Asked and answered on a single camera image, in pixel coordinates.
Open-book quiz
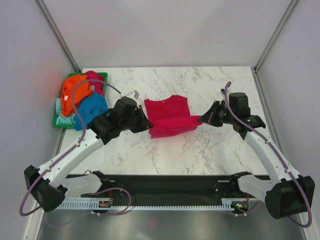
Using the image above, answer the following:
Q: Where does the orange t shirt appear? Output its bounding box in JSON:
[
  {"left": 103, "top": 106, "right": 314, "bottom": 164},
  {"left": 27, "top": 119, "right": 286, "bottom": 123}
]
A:
[{"left": 60, "top": 74, "right": 94, "bottom": 117}]

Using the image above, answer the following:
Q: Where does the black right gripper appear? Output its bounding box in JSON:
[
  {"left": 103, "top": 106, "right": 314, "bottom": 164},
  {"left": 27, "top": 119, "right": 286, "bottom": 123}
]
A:
[{"left": 198, "top": 100, "right": 237, "bottom": 128}]

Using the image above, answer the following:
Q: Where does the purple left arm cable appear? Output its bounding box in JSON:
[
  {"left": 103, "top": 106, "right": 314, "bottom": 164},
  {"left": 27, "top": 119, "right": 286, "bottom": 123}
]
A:
[{"left": 19, "top": 79, "right": 123, "bottom": 217}]

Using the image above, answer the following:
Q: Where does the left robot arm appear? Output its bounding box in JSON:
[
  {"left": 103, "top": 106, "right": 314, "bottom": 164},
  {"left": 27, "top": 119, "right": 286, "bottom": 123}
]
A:
[{"left": 24, "top": 96, "right": 153, "bottom": 212}]

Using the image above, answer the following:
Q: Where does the light teal t shirt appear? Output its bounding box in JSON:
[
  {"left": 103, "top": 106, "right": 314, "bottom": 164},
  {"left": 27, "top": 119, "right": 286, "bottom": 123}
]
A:
[{"left": 55, "top": 98, "right": 75, "bottom": 126}]

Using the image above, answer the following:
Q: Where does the right aluminium corner post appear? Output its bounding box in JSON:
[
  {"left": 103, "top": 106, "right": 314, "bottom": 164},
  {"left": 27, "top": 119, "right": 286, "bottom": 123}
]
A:
[{"left": 251, "top": 0, "right": 300, "bottom": 75}]

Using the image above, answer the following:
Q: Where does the white slotted cable duct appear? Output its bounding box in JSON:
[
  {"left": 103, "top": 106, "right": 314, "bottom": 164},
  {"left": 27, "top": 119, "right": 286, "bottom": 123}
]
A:
[{"left": 57, "top": 198, "right": 234, "bottom": 211}]

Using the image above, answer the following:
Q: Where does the right side aluminium rail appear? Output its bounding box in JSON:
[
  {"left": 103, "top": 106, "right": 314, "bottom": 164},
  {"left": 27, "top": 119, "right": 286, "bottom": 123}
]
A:
[{"left": 252, "top": 71, "right": 292, "bottom": 181}]

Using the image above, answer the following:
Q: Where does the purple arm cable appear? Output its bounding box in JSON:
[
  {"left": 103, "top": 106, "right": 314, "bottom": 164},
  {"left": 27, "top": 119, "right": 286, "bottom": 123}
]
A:
[
  {"left": 223, "top": 81, "right": 313, "bottom": 228},
  {"left": 19, "top": 79, "right": 123, "bottom": 217}
]

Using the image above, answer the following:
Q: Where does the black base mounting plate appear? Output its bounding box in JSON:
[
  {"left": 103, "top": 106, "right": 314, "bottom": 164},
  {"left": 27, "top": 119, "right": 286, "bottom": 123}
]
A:
[{"left": 72, "top": 174, "right": 260, "bottom": 207}]

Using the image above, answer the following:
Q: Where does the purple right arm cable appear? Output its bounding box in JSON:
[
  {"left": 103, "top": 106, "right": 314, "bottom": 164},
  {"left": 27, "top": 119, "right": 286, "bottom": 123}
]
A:
[{"left": 223, "top": 81, "right": 313, "bottom": 228}]

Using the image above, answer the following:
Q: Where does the left aluminium corner post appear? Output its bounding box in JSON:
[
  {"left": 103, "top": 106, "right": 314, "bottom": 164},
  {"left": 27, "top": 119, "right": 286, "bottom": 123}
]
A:
[{"left": 34, "top": 0, "right": 81, "bottom": 73}]

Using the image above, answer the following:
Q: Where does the aluminium corner post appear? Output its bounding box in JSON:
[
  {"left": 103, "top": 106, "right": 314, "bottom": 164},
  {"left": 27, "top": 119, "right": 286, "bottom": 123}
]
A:
[
  {"left": 34, "top": 0, "right": 81, "bottom": 73},
  {"left": 251, "top": 0, "right": 300, "bottom": 75}
]

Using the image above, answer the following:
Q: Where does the magenta t shirt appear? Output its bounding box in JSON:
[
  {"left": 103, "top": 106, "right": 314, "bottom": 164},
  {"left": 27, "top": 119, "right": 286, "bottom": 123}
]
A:
[
  {"left": 144, "top": 95, "right": 202, "bottom": 139},
  {"left": 85, "top": 70, "right": 105, "bottom": 96}
]

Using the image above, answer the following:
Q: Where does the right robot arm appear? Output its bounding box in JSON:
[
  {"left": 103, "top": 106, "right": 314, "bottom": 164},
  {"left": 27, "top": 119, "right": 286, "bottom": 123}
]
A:
[{"left": 198, "top": 92, "right": 315, "bottom": 228}]

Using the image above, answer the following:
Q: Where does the green plastic basket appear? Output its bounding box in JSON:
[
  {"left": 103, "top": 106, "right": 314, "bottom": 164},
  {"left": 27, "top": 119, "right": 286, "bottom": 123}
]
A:
[{"left": 53, "top": 70, "right": 108, "bottom": 129}]

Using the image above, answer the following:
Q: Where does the blue t shirt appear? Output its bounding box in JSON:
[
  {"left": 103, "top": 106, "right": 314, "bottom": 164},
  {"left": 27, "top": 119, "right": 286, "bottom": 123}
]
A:
[{"left": 77, "top": 91, "right": 109, "bottom": 127}]

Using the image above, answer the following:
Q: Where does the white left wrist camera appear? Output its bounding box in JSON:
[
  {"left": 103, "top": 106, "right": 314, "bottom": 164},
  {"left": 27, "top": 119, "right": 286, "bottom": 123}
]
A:
[{"left": 124, "top": 90, "right": 140, "bottom": 100}]

